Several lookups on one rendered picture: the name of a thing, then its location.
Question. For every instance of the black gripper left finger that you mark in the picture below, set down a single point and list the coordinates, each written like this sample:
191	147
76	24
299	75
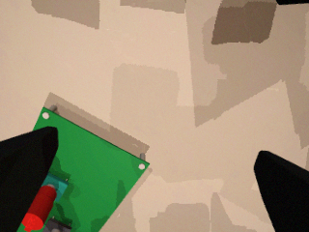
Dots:
25	160

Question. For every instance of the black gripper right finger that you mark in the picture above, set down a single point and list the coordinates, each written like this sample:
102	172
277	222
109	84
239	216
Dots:
285	192

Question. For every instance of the green circuit board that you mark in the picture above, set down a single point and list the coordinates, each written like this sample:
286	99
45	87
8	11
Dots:
87	180

